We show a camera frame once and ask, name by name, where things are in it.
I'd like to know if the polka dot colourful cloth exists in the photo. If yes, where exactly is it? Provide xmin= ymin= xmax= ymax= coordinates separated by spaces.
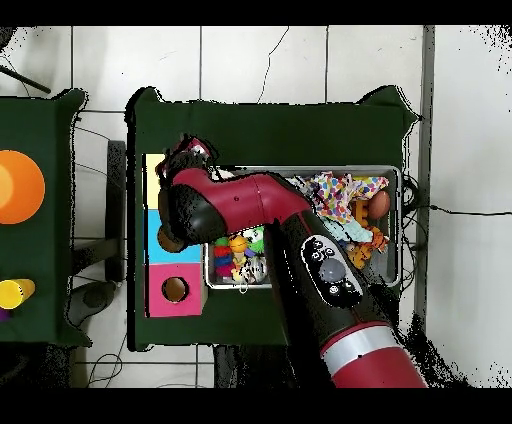
xmin=307 ymin=170 xmax=390 ymax=225

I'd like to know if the wooden box with three holes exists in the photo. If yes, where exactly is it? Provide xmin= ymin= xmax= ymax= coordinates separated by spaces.
xmin=142 ymin=153 xmax=208 ymax=319

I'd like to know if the black upright panel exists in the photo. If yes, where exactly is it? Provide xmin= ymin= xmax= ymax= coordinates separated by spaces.
xmin=105 ymin=139 xmax=129 ymax=283

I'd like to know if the small orange basketball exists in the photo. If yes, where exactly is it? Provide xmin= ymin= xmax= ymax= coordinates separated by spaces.
xmin=228 ymin=232 xmax=249 ymax=254

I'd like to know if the dark green side table cloth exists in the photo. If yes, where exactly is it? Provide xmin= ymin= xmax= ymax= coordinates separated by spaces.
xmin=0 ymin=87 xmax=91 ymax=347

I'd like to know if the crushed silver can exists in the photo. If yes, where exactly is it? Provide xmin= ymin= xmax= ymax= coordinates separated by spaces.
xmin=239 ymin=255 xmax=270 ymax=283

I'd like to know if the grey round floor base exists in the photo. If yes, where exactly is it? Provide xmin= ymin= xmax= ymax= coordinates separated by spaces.
xmin=79 ymin=281 xmax=117 ymax=315

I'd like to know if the brown toy football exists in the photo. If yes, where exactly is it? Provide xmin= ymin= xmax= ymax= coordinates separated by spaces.
xmin=367 ymin=190 xmax=393 ymax=222

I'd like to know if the yellow plastic cup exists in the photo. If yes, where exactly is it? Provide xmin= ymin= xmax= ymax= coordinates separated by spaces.
xmin=0 ymin=278 xmax=37 ymax=311

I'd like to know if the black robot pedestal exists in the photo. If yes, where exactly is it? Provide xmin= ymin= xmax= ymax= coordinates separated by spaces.
xmin=211 ymin=343 xmax=293 ymax=389

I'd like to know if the shallow wire mesh bin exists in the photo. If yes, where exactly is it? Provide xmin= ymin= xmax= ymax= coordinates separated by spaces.
xmin=203 ymin=164 xmax=403 ymax=289

